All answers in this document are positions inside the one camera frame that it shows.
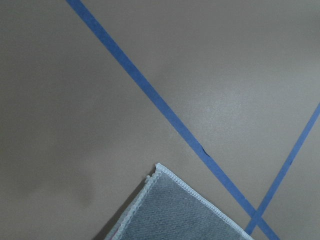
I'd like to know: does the pink and grey towel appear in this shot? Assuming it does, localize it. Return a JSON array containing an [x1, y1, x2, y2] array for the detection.
[[94, 163, 252, 240]]

